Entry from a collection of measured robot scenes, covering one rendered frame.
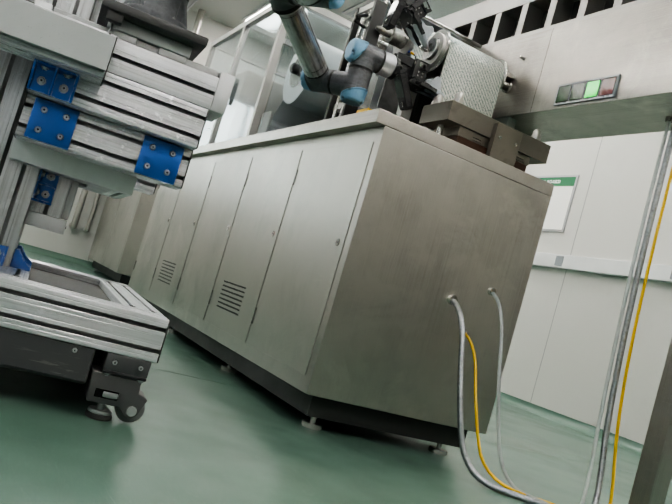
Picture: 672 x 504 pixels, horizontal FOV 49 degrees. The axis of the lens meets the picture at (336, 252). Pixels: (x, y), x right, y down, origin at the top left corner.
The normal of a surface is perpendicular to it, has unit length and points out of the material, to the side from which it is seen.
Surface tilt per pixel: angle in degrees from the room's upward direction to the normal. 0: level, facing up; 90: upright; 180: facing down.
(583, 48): 90
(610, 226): 90
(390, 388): 90
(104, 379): 90
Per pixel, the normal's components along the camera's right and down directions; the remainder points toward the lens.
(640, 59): -0.85, -0.28
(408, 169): 0.44, 0.07
